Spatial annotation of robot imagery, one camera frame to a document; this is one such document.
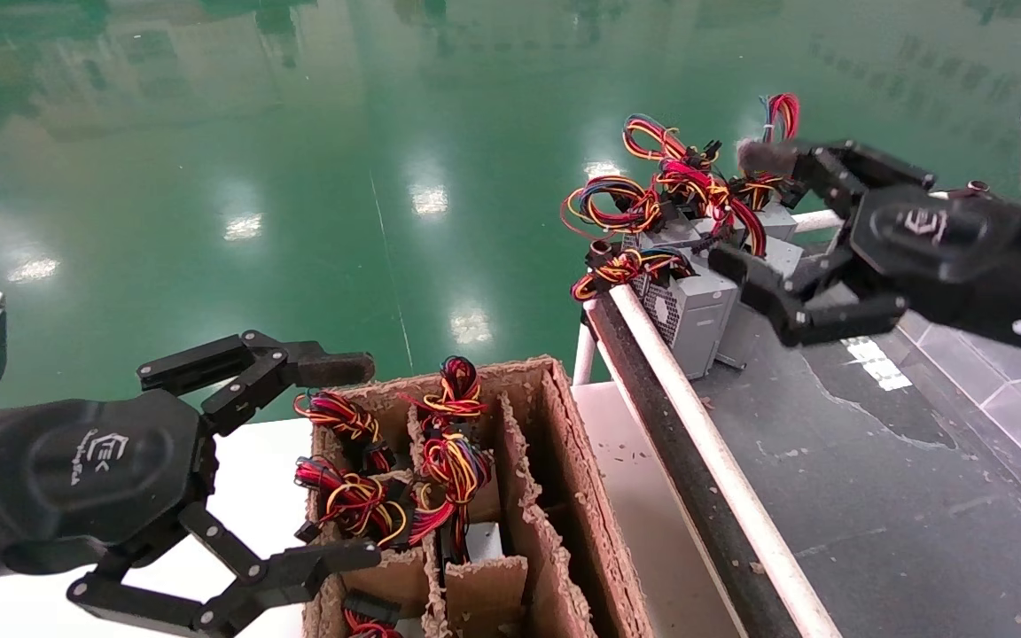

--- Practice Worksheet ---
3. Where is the white pipe post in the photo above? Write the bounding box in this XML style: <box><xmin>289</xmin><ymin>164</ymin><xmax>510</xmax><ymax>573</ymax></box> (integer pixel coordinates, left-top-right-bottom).
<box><xmin>573</xmin><ymin>292</ymin><xmax>602</xmax><ymax>386</ymax></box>

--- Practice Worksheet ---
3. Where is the clear acrylic compartment organizer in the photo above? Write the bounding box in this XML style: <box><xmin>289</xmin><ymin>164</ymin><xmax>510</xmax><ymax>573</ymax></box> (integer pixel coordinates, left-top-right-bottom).
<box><xmin>896</xmin><ymin>310</ymin><xmax>1021</xmax><ymax>499</ymax></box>

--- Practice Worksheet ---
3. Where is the long white pipe rail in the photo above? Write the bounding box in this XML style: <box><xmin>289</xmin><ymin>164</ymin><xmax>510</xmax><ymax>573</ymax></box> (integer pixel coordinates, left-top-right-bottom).
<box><xmin>606</xmin><ymin>282</ymin><xmax>844</xmax><ymax>638</ymax></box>

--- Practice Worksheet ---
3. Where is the white paper label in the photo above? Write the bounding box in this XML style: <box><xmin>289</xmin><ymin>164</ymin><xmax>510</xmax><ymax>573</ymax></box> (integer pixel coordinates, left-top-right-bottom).
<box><xmin>837</xmin><ymin>337</ymin><xmax>915</xmax><ymax>393</ymax></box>

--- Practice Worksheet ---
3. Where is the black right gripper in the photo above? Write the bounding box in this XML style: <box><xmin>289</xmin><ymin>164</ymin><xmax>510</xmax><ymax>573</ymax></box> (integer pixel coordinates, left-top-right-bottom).
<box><xmin>710</xmin><ymin>137</ymin><xmax>1014</xmax><ymax>347</ymax></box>

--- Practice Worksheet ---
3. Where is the brown cardboard divider box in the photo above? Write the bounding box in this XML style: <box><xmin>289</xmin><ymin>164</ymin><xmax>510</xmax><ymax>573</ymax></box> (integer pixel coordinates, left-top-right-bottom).
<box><xmin>302</xmin><ymin>356</ymin><xmax>653</xmax><ymax>638</ymax></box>

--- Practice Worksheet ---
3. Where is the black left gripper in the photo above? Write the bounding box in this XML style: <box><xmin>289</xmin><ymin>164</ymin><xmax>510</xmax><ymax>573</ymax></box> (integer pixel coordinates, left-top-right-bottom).
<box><xmin>0</xmin><ymin>331</ymin><xmax>383</xmax><ymax>638</ymax></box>

